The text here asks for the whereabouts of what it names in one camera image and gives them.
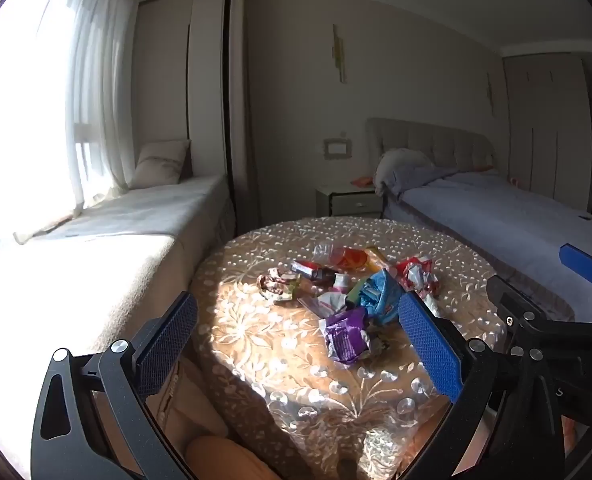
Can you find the beige lace tablecloth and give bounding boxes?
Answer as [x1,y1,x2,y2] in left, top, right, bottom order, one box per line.
[191,216,508,480]

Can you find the gold wall ornament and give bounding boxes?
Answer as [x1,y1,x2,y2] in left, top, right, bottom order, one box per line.
[332,24,347,82]

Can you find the bed with white bedding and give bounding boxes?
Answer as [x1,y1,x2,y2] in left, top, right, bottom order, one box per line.
[383,167,592,325]

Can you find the wall switch panel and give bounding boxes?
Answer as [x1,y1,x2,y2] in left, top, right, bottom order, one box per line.
[324,137,353,159]

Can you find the red and white wrapper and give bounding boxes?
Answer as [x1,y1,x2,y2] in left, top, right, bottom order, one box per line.
[395,256,441,295]

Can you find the beige window seat cushion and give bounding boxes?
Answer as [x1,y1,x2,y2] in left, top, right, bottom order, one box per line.
[0,175,231,461]

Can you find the purple snack wrapper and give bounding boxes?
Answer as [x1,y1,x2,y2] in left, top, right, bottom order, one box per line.
[324,307,371,365]

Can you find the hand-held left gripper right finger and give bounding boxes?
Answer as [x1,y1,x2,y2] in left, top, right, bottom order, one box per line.
[398,291,564,480]

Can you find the grey bed pillow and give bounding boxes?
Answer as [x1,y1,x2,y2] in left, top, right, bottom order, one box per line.
[374,149,458,197]

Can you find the green wrapper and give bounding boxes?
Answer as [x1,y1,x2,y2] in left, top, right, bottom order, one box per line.
[346,280,371,307]

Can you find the small red box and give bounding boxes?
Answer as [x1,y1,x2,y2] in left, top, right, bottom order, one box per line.
[291,259,337,283]

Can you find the white sheer curtain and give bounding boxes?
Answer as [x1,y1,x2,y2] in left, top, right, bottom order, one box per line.
[13,0,142,244]

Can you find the clear plastic film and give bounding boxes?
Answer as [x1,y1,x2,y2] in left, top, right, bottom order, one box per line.
[296,296,327,317]

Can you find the brown and white wrapper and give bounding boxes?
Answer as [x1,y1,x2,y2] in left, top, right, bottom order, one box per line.
[256,268,301,302]

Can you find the beige throw pillow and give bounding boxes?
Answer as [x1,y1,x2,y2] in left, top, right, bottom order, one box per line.
[130,140,193,189]

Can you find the beige wardrobe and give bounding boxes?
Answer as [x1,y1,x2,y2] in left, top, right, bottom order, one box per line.
[503,52,592,217]

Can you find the white nightstand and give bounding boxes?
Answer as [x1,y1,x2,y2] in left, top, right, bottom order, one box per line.
[316,182,383,219]

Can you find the clear plastic cup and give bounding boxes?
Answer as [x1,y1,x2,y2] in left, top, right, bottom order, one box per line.
[313,241,347,266]

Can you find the orange snack tube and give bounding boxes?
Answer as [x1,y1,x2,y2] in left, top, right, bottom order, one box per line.
[365,245,391,268]

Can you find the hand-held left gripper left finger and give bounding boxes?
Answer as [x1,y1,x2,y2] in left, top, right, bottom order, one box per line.
[30,291,199,480]

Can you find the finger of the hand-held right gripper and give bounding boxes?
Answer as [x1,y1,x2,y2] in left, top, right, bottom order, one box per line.
[559,243,592,287]
[486,274,592,357]

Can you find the grey wrapper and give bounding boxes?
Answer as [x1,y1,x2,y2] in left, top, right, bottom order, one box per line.
[363,330,389,353]

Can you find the beige upholstered headboard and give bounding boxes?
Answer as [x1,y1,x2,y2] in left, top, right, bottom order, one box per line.
[366,117,509,177]

